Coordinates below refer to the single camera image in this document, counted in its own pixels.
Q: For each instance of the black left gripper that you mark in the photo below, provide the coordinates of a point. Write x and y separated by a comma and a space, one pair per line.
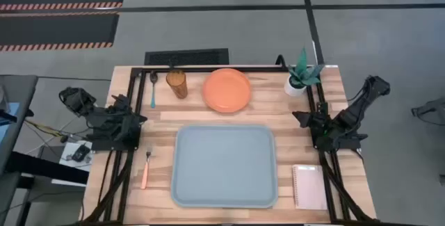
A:
127, 114

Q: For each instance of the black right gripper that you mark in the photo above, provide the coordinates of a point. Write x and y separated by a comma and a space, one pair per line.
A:
318, 118

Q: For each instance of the orange round plate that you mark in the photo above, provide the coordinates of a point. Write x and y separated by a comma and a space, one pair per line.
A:
226, 90

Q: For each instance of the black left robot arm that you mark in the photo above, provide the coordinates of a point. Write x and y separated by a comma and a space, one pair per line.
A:
104, 121

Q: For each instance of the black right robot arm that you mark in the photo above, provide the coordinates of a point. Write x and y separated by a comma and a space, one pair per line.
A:
351, 114

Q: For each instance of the grey rectangular tray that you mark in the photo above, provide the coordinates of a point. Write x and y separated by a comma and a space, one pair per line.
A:
224, 167

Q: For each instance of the green plant in white pot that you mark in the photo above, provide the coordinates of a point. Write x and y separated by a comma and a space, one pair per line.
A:
302, 74

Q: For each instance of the pink spiral notebook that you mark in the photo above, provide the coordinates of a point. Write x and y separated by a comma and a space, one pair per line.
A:
310, 187

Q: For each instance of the black handheld controller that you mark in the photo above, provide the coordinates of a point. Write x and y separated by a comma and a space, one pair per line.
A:
80, 152

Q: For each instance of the white paper sheet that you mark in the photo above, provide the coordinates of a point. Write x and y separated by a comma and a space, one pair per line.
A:
71, 149

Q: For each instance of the black floor grate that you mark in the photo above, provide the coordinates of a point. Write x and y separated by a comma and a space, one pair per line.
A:
186, 57

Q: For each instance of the black low shelf beam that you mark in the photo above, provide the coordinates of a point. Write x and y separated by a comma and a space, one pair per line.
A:
48, 168

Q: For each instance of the grey side desk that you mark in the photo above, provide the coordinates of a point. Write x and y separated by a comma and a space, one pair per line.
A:
15, 90

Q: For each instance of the black aluminium table frame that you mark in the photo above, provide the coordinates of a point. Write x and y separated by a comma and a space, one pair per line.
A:
208, 69

